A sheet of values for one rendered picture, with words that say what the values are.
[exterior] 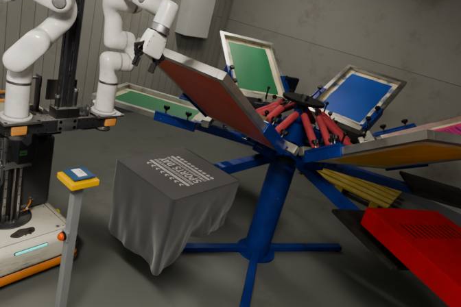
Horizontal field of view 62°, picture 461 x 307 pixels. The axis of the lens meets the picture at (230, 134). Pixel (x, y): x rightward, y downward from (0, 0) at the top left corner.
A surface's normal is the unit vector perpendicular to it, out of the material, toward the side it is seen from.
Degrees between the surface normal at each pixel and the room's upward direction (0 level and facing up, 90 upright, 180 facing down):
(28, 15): 90
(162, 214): 92
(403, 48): 90
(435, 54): 90
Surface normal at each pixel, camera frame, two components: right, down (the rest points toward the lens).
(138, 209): -0.68, 0.09
